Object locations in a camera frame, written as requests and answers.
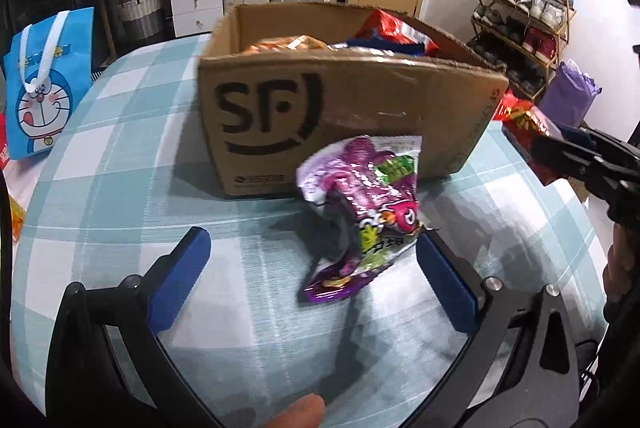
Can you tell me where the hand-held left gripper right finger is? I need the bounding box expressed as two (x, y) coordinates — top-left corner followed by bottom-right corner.
(400, 230), (583, 428)

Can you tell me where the wooden shoe rack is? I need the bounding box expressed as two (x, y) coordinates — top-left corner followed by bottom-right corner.
(467, 0), (576, 101)

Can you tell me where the blue cartoon tote bag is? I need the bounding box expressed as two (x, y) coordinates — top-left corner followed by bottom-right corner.
(2, 6), (96, 161)

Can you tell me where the woven basket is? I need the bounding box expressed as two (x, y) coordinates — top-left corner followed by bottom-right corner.
(117, 0), (166, 41)

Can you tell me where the red container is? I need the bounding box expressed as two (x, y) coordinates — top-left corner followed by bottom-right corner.
(0, 113), (13, 171)

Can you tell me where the red orange snack packet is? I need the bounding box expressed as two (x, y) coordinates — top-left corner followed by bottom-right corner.
(357, 9), (441, 56)

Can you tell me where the orange noodle packet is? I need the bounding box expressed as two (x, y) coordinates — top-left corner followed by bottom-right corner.
(239, 35), (328, 56)

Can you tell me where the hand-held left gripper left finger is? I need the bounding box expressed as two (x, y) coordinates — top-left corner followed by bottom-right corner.
(45, 226), (223, 428)

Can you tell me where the row of shoes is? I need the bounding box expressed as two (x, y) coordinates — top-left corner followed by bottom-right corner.
(472, 0), (576, 58)

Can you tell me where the brown cardboard box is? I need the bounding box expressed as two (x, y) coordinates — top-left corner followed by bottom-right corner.
(197, 2), (510, 197)

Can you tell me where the purple candy packet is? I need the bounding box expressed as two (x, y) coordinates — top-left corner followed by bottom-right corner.
(296, 135), (426, 306)

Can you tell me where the person's right hand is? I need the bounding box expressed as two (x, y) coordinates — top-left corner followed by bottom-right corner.
(602, 227), (640, 307)

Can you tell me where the blue cookie packet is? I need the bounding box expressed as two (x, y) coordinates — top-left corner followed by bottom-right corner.
(342, 35), (426, 56)

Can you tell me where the person's left hand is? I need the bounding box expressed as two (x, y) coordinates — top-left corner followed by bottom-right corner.
(250, 394), (327, 428)

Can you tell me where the purple bag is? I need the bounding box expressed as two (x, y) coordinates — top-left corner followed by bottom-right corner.
(537, 60), (601, 129)

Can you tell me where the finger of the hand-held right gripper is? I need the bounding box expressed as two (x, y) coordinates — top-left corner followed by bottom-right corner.
(529, 135), (608, 189)
(557, 124), (633, 159)

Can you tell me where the red cookie snack packet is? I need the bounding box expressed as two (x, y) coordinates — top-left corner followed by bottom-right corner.
(492, 90), (566, 186)

